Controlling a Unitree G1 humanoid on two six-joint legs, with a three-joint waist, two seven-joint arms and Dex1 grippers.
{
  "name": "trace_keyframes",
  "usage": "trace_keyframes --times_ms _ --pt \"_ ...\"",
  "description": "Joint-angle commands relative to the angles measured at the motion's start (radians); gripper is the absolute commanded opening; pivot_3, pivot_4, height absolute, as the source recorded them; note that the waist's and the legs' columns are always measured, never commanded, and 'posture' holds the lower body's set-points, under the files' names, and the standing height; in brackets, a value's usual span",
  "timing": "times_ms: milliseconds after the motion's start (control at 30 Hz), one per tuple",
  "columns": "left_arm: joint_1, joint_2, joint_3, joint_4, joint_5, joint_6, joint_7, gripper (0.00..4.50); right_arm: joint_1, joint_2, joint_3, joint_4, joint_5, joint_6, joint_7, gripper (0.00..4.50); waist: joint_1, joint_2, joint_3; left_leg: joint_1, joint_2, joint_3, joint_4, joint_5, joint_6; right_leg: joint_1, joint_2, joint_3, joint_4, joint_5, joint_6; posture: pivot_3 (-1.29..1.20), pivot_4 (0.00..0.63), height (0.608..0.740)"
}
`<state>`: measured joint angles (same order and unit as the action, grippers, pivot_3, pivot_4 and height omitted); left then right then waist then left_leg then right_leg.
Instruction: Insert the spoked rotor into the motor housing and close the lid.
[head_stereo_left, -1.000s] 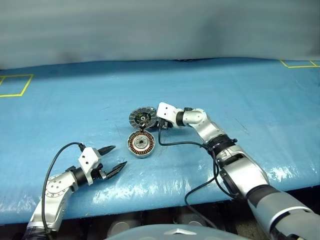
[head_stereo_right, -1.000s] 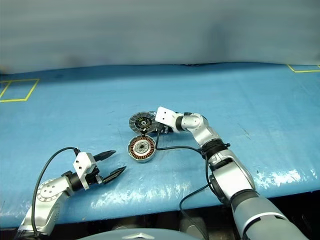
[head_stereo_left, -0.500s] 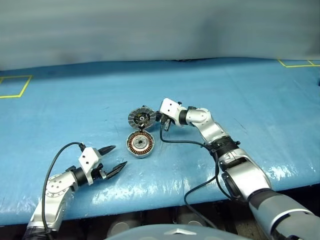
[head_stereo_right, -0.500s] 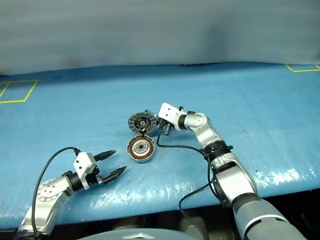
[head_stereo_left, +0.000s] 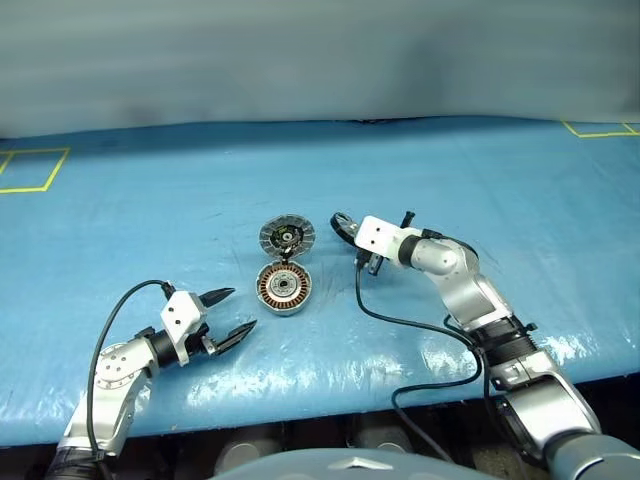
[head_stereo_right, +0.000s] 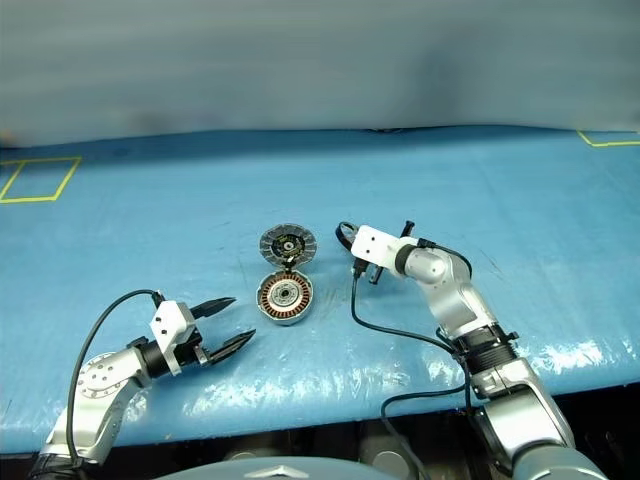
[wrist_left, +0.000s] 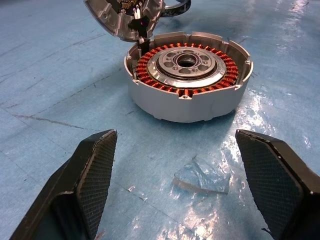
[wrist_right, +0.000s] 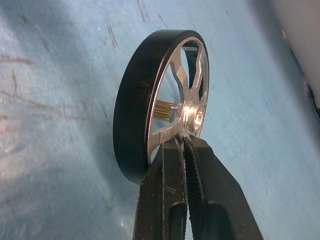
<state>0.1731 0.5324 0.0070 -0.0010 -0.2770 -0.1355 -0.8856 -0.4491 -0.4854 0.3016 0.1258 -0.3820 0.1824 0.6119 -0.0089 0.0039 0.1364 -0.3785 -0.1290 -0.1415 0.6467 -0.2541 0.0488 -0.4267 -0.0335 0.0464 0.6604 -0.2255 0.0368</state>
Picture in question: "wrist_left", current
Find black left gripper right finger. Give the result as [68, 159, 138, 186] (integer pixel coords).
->
[234, 129, 320, 240]

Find silver motor housing copper windings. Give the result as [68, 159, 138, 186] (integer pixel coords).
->
[123, 31, 254, 124]

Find black ring motor rotor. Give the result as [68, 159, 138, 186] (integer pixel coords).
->
[160, 0, 192, 19]

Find clear plastic film scrap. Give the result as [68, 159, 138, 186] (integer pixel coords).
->
[171, 153, 233, 195]

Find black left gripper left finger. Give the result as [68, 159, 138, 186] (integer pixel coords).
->
[9, 129, 118, 240]

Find blue plastic table cover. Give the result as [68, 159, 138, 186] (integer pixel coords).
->
[0, 0, 320, 240]

